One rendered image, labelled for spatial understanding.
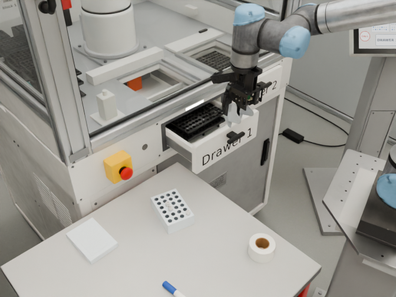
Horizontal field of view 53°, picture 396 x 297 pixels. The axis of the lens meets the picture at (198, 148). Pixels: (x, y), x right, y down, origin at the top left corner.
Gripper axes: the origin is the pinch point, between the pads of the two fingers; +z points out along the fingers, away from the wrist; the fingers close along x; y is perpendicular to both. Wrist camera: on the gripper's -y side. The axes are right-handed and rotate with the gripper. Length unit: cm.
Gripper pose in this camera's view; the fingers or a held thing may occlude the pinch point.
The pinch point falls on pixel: (232, 119)
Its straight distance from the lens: 123.6
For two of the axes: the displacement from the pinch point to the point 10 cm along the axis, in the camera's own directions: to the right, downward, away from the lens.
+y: 6.9, 4.8, -5.5
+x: 7.3, -4.3, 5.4
